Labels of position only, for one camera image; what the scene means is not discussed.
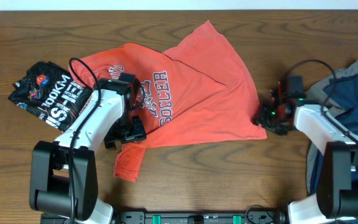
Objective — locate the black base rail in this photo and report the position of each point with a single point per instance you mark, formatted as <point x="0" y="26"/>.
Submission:
<point x="257" y="216"/>

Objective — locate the navy blue shirt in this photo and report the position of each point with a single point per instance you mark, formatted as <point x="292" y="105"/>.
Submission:
<point x="345" y="97"/>

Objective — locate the black printed folded shirt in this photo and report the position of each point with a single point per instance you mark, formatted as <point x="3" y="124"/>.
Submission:
<point x="50" y="93"/>

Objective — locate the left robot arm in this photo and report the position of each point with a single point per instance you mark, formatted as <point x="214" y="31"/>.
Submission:
<point x="63" y="180"/>

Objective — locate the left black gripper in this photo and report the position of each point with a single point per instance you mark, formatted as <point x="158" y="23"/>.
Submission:
<point x="130" y="134"/>

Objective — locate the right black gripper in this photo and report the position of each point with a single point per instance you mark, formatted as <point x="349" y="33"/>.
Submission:
<point x="260" y="117"/>

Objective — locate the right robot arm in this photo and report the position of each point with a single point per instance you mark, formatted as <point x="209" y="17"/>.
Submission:
<point x="336" y="197"/>

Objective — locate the orange red soccer t-shirt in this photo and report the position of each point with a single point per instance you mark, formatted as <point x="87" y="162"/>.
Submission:
<point x="196" y="92"/>

